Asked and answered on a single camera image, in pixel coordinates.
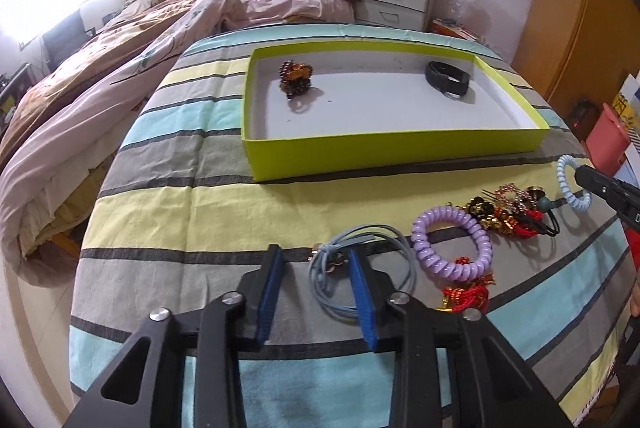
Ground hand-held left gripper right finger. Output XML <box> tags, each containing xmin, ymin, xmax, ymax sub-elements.
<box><xmin>347</xmin><ymin>248</ymin><xmax>573</xmax><ymax>428</ymax></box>

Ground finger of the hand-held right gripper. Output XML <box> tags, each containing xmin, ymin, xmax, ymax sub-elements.
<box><xmin>574</xmin><ymin>165</ymin><xmax>640</xmax><ymax>230</ymax></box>

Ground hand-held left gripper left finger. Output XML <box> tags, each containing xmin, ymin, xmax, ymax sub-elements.
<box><xmin>62</xmin><ymin>244</ymin><xmax>286</xmax><ymax>428</ymax></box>

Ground grey cord bracelet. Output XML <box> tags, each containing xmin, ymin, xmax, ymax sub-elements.
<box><xmin>307</xmin><ymin>224</ymin><xmax>416</xmax><ymax>316</ymax></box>

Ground light blue spiral hair tie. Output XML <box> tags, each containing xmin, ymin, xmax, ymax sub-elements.
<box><xmin>556</xmin><ymin>154</ymin><xmax>594</xmax><ymax>214</ymax></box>

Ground black hair tie teal bead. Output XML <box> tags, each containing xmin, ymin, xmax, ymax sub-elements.
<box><xmin>525</xmin><ymin>189</ymin><xmax>563</xmax><ymax>239</ymax></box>

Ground red braided bracelet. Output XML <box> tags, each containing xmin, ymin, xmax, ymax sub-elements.
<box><xmin>492</xmin><ymin>208</ymin><xmax>543</xmax><ymax>240</ymax></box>

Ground red and gold knotted bracelet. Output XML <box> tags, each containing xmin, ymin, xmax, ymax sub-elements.
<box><xmin>439</xmin><ymin>257</ymin><xmax>497</xmax><ymax>314</ymax></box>

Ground purple spiral hair tie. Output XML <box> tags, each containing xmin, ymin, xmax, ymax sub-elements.
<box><xmin>411</xmin><ymin>206</ymin><xmax>494</xmax><ymax>282</ymax></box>

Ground black bracelet with gold bells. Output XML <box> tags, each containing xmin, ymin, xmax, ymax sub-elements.
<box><xmin>467</xmin><ymin>197</ymin><xmax>501</xmax><ymax>234</ymax></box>

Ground lime green tray box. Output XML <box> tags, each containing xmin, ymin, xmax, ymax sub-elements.
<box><xmin>241</xmin><ymin>39</ymin><xmax>552</xmax><ymax>183</ymax></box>

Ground pink plastic bin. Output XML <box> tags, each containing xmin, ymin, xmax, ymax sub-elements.
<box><xmin>585</xmin><ymin>103</ymin><xmax>631</xmax><ymax>174</ymax></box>

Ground striped cloth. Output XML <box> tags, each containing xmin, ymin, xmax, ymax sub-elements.
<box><xmin>69</xmin><ymin>22</ymin><xmax>632</xmax><ymax>428</ymax></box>

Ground wooden wardrobe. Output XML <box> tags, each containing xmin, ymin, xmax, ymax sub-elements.
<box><xmin>517</xmin><ymin>0</ymin><xmax>640</xmax><ymax>119</ymax></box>

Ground black hair band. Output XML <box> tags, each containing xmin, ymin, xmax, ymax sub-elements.
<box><xmin>425</xmin><ymin>60</ymin><xmax>471</xmax><ymax>99</ymax></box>

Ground orange box of books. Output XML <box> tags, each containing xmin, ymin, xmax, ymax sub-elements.
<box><xmin>432</xmin><ymin>18</ymin><xmax>481</xmax><ymax>41</ymax></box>

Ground pink and brown quilt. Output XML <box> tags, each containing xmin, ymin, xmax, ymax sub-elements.
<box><xmin>0</xmin><ymin>0</ymin><xmax>363</xmax><ymax>286</ymax></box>

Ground black chair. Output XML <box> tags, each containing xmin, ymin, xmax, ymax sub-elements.
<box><xmin>41</xmin><ymin>10</ymin><xmax>98</xmax><ymax>69</ymax></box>

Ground brown beaded hair tie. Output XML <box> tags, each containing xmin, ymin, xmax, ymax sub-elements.
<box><xmin>278</xmin><ymin>60</ymin><xmax>314</xmax><ymax>115</ymax></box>

